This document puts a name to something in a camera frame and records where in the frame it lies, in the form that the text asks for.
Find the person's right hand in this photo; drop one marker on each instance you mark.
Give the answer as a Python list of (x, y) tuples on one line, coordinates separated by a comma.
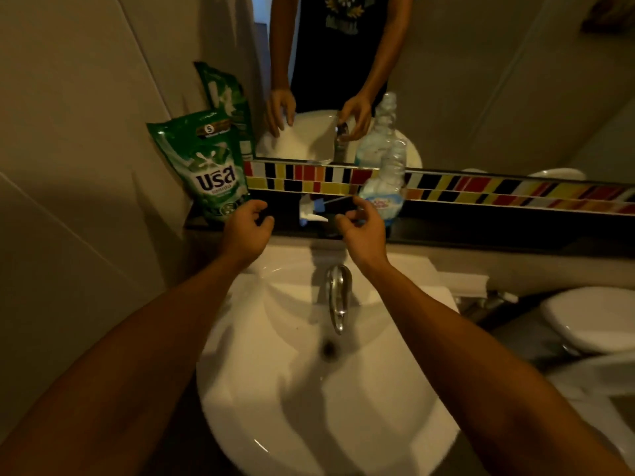
[(368, 242)]

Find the person's left hand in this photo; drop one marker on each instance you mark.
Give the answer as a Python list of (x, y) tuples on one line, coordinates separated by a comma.
[(243, 237)]

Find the person's right thumb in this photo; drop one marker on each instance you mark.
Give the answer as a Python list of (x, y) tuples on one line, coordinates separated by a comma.
[(346, 225)]

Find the person's left thumb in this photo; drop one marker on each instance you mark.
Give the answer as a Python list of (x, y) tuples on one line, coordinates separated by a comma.
[(265, 227)]

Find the person's right forearm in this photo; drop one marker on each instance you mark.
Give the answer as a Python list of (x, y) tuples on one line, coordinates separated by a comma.
[(496, 391)]

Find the person's left forearm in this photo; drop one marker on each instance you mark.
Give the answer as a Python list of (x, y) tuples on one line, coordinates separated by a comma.
[(119, 391)]

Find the white toothbrush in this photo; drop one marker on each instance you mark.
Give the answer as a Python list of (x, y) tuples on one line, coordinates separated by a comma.
[(310, 213)]

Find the clear plastic bottle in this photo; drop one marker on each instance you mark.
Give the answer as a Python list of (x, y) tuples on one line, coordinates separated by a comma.
[(389, 173)]

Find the chrome faucet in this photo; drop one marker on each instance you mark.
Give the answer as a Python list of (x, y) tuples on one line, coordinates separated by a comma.
[(339, 297)]

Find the green detergent pouch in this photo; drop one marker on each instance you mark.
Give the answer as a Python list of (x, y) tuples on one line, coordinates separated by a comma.
[(211, 168)]

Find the multicoloured mosaic tile strip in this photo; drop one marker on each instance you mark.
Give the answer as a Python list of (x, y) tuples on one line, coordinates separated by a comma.
[(446, 185)]

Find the sink drain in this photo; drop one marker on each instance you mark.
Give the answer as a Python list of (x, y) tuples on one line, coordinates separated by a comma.
[(328, 349)]

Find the black stone ledge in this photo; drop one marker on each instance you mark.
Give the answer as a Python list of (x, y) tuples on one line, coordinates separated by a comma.
[(496, 227)]

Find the chrome water valve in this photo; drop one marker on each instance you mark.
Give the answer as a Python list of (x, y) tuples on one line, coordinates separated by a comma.
[(488, 302)]

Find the white ceramic sink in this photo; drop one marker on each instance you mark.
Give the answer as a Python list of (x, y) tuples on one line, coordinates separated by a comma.
[(307, 416)]

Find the white toilet lid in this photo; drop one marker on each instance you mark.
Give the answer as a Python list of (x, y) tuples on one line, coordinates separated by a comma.
[(590, 317)]

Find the white toilet bowl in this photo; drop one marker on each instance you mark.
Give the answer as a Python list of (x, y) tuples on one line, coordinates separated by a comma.
[(595, 381)]

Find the wall mirror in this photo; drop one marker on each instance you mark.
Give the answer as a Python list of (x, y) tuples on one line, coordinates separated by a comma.
[(471, 84)]

